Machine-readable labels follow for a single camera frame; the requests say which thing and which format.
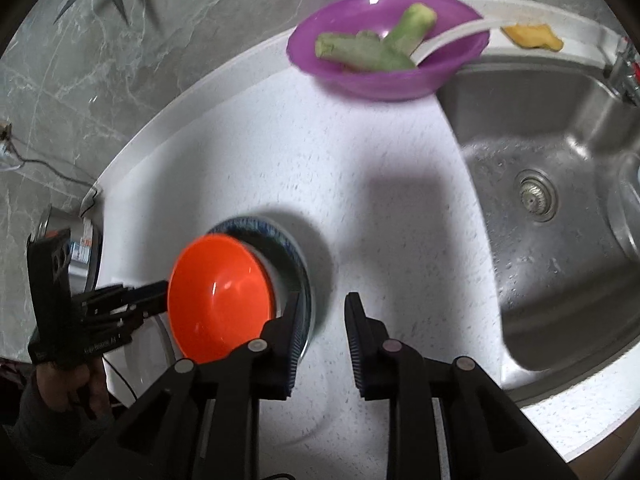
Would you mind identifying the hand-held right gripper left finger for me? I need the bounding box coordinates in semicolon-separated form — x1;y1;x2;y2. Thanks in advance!
65;294;307;480

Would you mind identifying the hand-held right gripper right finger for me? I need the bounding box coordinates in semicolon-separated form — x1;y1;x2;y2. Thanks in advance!
346;294;576;480

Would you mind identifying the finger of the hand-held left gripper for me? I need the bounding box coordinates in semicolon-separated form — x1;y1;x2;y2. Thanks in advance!
82;304;168;333
80;280;170;308

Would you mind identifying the orange plastic bowl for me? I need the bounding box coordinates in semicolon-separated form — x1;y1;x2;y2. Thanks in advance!
167;234;275;365

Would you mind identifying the blue patterned ceramic bowl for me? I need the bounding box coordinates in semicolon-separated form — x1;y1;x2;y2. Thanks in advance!
207;216;315;366

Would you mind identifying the person's left forearm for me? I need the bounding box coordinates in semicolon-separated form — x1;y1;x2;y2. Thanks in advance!
0;375;101;466

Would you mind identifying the person's left hand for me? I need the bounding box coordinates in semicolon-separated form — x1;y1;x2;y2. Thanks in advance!
35;357;113;418

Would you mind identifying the stainless steel cooking pot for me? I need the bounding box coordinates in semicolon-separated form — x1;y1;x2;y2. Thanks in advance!
30;205;103;293

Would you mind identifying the stainless steel sink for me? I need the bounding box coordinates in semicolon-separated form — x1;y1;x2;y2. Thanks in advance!
437;47;640;403

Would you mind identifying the sink drain strainer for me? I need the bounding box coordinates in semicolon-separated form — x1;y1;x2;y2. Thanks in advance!
515;170;557;221

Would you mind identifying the purple plastic bowl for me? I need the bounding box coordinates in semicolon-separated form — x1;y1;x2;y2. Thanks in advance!
286;0;491;101

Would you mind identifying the green vegetable stalk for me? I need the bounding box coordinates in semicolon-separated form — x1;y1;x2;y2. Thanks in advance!
315;2;436;72

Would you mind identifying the glass bowl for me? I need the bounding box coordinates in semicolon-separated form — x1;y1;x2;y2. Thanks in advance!
607;152;640;261

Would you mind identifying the white plastic spoon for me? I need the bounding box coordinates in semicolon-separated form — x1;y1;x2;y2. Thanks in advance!
410;14;516;66

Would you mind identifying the yellow sponge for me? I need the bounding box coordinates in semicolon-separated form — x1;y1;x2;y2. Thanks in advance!
501;24;565;53

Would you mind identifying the chrome faucet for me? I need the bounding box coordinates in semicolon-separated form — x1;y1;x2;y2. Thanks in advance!
607;37;640;106

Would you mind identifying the white charger with cable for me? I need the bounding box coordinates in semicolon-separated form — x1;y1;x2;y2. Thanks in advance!
0;142;25;170

